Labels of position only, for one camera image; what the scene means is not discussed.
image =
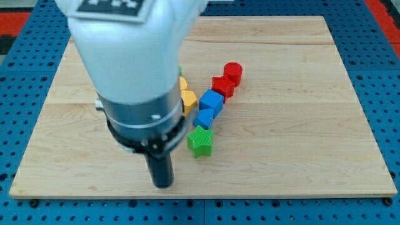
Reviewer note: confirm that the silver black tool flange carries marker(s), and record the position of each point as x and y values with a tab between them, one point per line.
154	126

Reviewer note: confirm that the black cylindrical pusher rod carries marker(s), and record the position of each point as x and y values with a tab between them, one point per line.
161	170

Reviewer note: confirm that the green star block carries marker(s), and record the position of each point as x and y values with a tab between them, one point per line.
200	141

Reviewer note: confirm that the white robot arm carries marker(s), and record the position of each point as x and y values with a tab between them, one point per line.
130	50

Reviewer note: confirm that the red star block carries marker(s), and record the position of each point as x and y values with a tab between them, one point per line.
223	86

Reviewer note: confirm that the yellow hexagon block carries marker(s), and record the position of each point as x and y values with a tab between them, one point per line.
189	101

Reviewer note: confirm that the blue triangle block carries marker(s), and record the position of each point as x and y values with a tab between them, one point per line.
204	119

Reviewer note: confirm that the yellow round block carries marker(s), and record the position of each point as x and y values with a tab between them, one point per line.
183	83

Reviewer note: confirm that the blue cube block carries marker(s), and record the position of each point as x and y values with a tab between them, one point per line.
212	100

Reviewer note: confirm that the red cylinder block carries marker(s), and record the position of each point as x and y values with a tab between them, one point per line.
233	71

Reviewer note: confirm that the black white fiducial tag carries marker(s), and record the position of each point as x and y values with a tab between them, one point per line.
133	11

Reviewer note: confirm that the wooden board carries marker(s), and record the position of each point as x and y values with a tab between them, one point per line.
293	129

